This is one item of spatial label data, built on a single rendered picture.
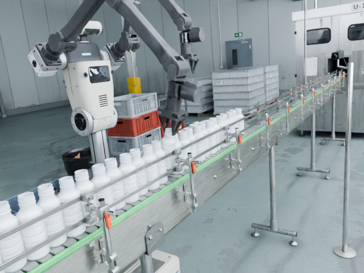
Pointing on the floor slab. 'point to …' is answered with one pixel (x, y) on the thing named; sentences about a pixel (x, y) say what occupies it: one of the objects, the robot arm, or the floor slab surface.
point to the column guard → (134, 85)
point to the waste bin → (85, 157)
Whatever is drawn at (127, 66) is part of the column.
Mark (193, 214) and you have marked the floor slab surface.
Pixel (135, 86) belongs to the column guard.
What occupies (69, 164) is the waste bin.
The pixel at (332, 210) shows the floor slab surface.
